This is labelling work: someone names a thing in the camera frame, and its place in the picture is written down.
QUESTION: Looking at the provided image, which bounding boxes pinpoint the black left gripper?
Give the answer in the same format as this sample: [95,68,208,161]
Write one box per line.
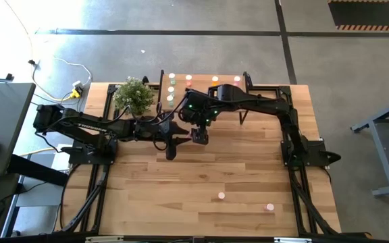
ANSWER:
[134,114,191,161]

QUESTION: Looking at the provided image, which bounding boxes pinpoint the wooden shelf black metal legs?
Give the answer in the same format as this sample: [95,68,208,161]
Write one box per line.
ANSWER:
[159,70,255,126]

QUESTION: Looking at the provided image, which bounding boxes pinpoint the green potted plant black pot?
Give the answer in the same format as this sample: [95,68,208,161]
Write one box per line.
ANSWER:
[112,76,156,116]

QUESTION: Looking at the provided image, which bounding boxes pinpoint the black desk support beam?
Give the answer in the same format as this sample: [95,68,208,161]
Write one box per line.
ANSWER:
[7,154,70,187]

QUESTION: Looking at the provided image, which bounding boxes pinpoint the grey floor mat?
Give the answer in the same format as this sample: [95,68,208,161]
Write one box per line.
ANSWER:
[15,144,72,207]

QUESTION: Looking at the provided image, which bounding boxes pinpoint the grey desk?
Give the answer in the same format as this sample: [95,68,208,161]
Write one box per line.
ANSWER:
[0,82,36,179]

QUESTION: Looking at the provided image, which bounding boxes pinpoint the grey metal stand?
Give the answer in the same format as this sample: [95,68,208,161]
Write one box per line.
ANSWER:
[351,93,389,198]

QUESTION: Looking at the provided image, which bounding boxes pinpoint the black hazard striped mat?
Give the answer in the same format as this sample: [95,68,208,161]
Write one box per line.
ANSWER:
[328,0,389,32]

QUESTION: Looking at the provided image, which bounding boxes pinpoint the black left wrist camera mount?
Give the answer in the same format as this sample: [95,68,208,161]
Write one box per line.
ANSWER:
[157,121,172,136]

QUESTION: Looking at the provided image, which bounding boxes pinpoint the white power cable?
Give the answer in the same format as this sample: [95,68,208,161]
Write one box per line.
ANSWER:
[53,56,93,87]

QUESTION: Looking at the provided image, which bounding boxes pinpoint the yellow cable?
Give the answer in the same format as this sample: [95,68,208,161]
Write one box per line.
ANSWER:
[18,147,56,157]

